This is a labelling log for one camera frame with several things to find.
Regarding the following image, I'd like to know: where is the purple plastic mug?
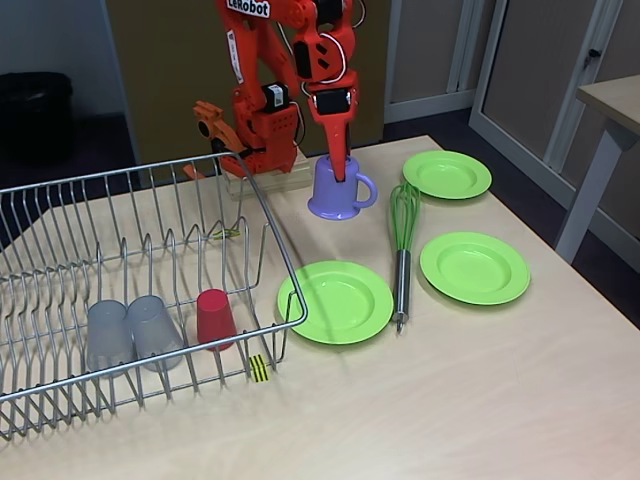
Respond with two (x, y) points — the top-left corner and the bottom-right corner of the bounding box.
(306, 154), (379, 221)

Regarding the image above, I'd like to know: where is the translucent grey plastic cup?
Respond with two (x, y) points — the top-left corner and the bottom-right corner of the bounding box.
(85, 299), (136, 377)
(127, 294), (185, 372)

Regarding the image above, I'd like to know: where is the brown cork board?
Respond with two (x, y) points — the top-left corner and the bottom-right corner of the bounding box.
(102, 0), (391, 166)

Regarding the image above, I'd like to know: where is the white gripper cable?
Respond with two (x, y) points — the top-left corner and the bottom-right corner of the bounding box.
(319, 0), (366, 84)

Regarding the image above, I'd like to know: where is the grey shutter-door cabinet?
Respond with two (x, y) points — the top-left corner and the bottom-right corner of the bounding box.
(383, 0), (481, 124)

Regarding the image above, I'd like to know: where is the metal wire dish rack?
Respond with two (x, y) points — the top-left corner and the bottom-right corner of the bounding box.
(0, 152), (309, 442)

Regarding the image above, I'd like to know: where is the orange table clamp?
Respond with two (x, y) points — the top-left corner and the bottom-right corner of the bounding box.
(182, 99), (251, 181)

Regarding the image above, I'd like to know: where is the yellow black striped tape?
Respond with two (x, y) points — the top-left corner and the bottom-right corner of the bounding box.
(248, 354), (272, 386)

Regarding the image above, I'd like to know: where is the beige side table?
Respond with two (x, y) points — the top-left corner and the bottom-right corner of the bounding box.
(554, 74), (640, 264)

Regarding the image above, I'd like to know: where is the wooden base block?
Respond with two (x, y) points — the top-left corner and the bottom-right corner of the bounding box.
(222, 149), (314, 201)

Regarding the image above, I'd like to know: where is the green plastic plate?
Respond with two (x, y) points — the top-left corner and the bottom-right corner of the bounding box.
(402, 150), (493, 201)
(418, 231), (532, 307)
(277, 259), (395, 347)

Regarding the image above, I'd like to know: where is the black waste bin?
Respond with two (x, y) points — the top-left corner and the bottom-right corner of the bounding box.
(0, 72), (74, 166)

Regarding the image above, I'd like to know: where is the green whisk with metal handle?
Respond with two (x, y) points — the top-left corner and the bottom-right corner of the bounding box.
(389, 182), (425, 334)

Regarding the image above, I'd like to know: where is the grey cabinet with key lock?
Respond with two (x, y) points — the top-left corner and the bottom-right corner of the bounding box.
(468, 0), (640, 236)

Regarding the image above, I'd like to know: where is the red plastic cup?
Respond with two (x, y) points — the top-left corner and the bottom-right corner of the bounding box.
(195, 288), (238, 353)

